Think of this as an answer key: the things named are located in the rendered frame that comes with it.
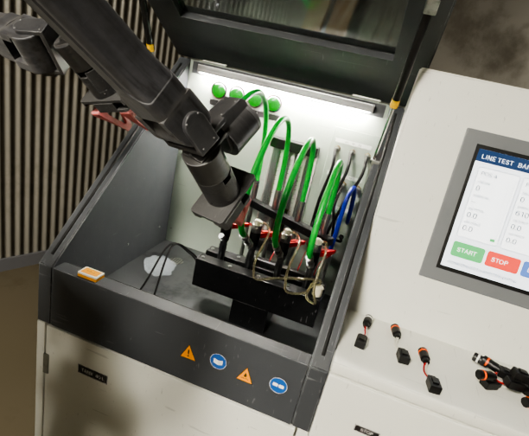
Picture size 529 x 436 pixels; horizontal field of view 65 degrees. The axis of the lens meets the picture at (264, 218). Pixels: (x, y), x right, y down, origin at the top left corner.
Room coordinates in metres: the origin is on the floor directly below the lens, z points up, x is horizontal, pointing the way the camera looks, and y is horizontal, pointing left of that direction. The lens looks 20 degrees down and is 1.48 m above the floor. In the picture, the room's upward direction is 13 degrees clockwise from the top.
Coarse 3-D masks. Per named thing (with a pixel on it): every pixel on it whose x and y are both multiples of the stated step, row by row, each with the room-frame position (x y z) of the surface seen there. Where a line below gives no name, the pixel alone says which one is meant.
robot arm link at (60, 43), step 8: (56, 40) 0.68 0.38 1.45; (64, 40) 0.67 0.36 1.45; (56, 48) 0.67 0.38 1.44; (64, 48) 0.67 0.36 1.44; (72, 48) 0.67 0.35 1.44; (64, 56) 0.68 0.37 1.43; (72, 56) 0.67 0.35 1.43; (80, 56) 0.68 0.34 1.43; (72, 64) 0.68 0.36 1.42; (80, 64) 0.68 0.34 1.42; (88, 64) 0.69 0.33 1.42; (80, 72) 0.69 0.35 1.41
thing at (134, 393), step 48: (48, 336) 0.82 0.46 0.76; (48, 384) 0.82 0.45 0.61; (96, 384) 0.79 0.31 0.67; (144, 384) 0.76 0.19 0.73; (192, 384) 0.74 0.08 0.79; (48, 432) 0.82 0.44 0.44; (96, 432) 0.78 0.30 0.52; (144, 432) 0.75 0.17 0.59; (192, 432) 0.73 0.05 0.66; (240, 432) 0.70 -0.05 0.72; (288, 432) 0.68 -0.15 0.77
